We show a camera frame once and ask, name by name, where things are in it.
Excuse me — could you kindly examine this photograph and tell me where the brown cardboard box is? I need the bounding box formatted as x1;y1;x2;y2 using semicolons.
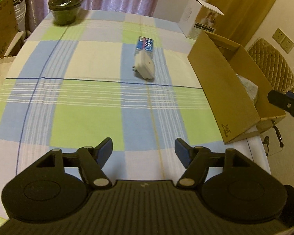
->
188;31;286;144

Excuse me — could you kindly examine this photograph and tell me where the wooden door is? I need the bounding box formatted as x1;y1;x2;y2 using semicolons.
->
207;0;276;47

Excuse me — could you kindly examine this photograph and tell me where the white square plug adapter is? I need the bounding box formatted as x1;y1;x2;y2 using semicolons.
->
133;50;155;80

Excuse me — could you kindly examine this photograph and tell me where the black cable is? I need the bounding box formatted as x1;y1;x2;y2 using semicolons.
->
261;119;285;157

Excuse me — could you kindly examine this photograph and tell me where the white product box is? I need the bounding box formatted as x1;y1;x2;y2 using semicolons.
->
178;0;224;40

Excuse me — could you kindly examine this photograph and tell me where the blue label plastic case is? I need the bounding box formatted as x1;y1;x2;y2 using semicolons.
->
134;36;154;59

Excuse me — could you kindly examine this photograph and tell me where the brown cardboard boxes stack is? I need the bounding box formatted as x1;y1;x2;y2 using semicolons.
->
0;0;26;57

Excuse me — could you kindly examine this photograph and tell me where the checked tablecloth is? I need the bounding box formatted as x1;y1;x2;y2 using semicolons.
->
0;9;271;226

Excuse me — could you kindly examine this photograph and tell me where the quilted gold chair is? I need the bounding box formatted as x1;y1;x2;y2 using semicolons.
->
248;38;294;93

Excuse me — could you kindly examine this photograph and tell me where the dark green wrapped pot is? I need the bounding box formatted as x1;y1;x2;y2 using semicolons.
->
48;0;84;25

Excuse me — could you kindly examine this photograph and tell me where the wall power socket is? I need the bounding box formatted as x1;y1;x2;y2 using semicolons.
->
272;28;294;54

